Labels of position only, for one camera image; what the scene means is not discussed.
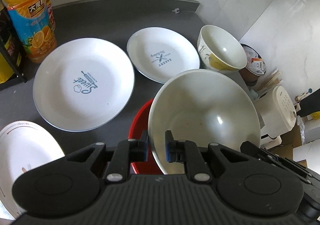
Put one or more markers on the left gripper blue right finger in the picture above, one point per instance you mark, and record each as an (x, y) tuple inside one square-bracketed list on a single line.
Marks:
[(190, 155)]

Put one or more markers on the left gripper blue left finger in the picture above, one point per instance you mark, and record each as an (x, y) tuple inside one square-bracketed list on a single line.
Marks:
[(119, 158)]

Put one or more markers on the plain white bowl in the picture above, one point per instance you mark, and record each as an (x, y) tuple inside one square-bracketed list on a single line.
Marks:
[(202, 106)]

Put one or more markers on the white plate Sweet print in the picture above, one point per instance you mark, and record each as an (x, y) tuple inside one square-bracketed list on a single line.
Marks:
[(83, 84)]

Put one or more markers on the white plate with flower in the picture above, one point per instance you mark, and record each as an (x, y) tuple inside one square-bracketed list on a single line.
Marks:
[(24, 146)]

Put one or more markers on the white plate Bakery print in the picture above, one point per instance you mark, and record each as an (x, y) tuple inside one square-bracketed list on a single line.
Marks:
[(160, 53)]

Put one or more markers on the white bowl yellow pattern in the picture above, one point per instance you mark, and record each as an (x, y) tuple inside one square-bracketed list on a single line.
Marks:
[(220, 51)]

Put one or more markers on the black kitchen rack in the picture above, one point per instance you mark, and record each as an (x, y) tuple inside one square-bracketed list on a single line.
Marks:
[(15, 64)]

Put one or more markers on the cardboard boxes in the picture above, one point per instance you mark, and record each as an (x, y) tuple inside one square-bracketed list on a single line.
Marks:
[(290, 140)]

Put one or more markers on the white air fryer appliance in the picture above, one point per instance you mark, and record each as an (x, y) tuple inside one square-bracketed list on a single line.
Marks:
[(277, 112)]

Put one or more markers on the brown bowl with packets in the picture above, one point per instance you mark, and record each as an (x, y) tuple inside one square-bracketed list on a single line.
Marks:
[(255, 67)]

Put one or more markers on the dark soy sauce jug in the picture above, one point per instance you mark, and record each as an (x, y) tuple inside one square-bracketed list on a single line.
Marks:
[(6, 55)]

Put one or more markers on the red drink can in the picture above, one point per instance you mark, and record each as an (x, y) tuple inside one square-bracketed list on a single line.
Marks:
[(50, 14)]

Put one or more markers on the orange juice bottle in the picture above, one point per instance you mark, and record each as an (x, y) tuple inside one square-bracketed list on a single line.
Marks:
[(31, 21)]

